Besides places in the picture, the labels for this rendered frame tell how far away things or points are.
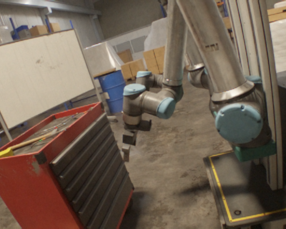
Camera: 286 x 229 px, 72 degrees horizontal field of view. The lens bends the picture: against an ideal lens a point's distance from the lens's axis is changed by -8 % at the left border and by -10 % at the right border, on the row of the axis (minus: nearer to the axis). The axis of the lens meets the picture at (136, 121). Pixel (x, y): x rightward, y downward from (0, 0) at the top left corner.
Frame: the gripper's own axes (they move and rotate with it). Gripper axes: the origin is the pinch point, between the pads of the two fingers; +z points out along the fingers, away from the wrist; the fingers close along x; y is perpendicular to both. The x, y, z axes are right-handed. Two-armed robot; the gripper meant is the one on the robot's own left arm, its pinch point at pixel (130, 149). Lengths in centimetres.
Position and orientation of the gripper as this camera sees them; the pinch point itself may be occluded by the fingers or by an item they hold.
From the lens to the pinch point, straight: 107.8
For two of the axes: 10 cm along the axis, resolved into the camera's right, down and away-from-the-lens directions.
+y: -9.7, -1.8, 1.7
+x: -2.4, 4.9, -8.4
